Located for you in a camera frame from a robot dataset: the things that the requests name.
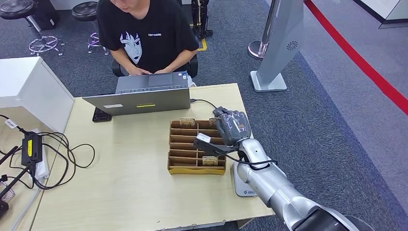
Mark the white ID card reader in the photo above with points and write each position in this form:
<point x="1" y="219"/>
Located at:
<point x="242" y="188"/>

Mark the person's left forearm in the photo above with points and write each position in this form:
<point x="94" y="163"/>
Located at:
<point x="181" y="59"/>

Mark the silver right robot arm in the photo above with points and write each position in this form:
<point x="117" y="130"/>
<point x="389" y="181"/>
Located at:
<point x="271" y="185"/>

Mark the black keypad device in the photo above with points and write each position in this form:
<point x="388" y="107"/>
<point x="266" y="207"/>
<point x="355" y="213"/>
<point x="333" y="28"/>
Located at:
<point x="102" y="117"/>

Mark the grey kiosk stand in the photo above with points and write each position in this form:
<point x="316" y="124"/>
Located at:
<point x="283" y="32"/>

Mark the white cabinet box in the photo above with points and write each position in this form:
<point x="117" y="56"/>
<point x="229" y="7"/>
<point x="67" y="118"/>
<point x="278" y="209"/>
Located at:
<point x="41" y="95"/>

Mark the chrome stanchion post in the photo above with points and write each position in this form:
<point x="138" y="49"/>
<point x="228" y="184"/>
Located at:
<point x="255" y="49"/>

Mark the grey laptop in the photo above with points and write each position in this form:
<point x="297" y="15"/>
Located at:
<point x="143" y="102"/>

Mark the black power adapter yellow label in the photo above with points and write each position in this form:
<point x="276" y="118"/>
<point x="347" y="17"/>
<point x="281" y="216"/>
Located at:
<point x="35" y="150"/>

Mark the black tripod legs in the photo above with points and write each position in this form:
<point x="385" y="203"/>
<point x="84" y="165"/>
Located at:
<point x="19" y="175"/>

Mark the person's right hand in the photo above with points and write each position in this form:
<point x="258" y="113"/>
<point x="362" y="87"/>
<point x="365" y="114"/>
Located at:
<point x="139" y="72"/>

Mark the white counter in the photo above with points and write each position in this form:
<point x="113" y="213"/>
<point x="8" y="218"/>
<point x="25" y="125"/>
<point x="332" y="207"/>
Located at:
<point x="392" y="9"/>

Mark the white power strip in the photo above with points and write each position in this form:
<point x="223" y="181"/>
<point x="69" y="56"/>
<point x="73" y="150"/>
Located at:
<point x="43" y="170"/>

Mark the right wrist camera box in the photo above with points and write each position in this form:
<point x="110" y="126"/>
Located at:
<point x="204" y="138"/>

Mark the grey round dome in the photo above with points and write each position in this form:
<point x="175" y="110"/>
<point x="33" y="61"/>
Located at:
<point x="363" y="224"/>

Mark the person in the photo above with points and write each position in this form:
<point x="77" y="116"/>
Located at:
<point x="165" y="47"/>

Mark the black bin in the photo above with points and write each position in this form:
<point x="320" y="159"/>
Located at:
<point x="47" y="16"/>

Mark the black round stool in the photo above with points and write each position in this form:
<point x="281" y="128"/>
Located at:
<point x="83" y="11"/>
<point x="16" y="9"/>

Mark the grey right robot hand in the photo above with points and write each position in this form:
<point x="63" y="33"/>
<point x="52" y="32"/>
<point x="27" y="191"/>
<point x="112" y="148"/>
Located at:
<point x="234" y="127"/>

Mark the black stand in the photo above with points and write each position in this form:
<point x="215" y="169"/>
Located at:
<point x="200" y="19"/>

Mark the person's right forearm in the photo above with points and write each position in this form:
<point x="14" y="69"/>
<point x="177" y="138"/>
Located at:
<point x="121" y="62"/>

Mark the clear plastic piece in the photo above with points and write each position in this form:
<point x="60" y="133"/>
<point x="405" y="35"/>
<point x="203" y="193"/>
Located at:
<point x="7" y="194"/>

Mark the person's left hand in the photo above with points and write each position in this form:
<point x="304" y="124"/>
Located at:
<point x="163" y="71"/>

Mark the cardboard card holder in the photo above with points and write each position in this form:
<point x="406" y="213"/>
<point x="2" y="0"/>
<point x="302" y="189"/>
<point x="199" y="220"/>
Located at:
<point x="191" y="171"/>

